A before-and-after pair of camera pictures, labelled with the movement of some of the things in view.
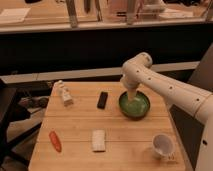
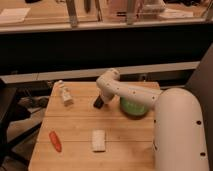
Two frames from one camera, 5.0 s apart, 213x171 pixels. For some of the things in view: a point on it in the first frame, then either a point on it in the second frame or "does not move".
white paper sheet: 13,15 does not move
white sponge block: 98,139 does not move
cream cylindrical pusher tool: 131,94 → 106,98
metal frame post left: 70,5 does not move
